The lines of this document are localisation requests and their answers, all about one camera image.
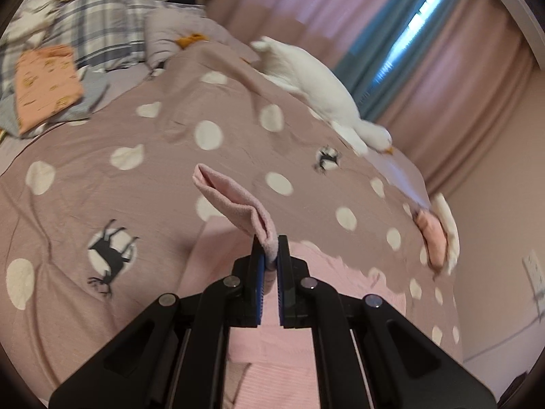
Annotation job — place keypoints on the folded pink garment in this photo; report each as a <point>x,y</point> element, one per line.
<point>434,236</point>

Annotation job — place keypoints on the pile of white clothes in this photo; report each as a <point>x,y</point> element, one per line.
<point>30,23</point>

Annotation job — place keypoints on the folded orange printed garment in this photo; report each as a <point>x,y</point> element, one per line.
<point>46,83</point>

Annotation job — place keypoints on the grey garment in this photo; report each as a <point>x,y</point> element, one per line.
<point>94,83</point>

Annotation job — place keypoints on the teal curtain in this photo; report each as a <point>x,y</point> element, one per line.
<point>387,52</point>

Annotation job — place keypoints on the white wall socket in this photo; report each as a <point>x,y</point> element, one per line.
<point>535,274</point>

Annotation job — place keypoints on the polka dot mauve blanket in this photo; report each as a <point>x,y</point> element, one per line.
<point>98,220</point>

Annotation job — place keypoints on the folded white garment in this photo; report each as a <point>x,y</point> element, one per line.
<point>442,210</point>

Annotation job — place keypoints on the pink knit sweater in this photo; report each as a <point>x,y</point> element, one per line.
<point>268,366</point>

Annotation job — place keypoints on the plaid pillow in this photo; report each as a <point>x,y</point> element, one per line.
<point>106,34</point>

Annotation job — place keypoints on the mauve pillow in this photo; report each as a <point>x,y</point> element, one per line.
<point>164,28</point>

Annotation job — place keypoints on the white goose plush toy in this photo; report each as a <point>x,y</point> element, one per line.
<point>296,71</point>

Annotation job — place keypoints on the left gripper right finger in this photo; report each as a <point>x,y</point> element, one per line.
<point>367,354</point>

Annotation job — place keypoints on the pink curtain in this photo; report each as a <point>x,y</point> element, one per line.
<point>443,76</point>

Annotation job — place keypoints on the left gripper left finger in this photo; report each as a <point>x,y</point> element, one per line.
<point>173,354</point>

